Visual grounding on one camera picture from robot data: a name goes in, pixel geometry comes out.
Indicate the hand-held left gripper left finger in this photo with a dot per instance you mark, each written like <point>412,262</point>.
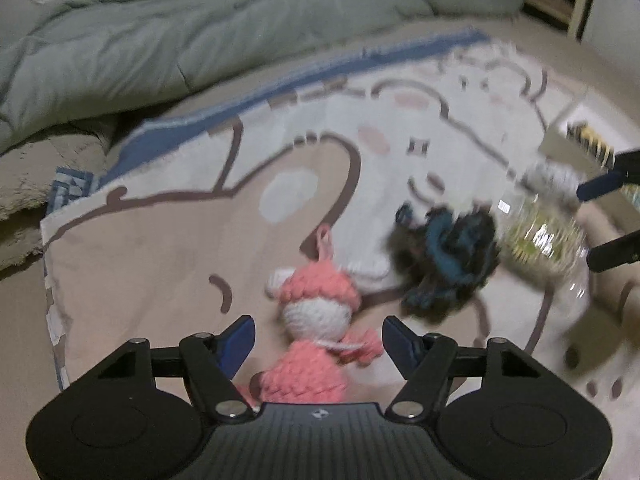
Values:
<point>237,344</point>

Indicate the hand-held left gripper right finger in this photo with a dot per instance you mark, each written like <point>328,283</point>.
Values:
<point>400,346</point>

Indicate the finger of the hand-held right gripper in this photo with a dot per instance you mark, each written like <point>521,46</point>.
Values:
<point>615,255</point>
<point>600,185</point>

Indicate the white cardboard box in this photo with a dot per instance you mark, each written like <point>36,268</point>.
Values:
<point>552,142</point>

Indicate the pink crochet doll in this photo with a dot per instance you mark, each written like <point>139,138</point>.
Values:
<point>315,310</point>

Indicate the grey white yarn ball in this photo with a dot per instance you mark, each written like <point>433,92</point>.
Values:
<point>550,177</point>

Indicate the dark crochet scrunchie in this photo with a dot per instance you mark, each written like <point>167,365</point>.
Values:
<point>445,260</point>

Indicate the cartoon bear printed blanket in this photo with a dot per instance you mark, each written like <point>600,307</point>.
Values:
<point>200,240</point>

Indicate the blue patterned cloth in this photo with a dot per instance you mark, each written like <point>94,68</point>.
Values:
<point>72,189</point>

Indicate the beige fuzzy blanket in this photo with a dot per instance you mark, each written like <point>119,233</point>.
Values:
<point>40,175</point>

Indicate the grey duvet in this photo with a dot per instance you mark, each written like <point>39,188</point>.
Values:
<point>175,30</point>

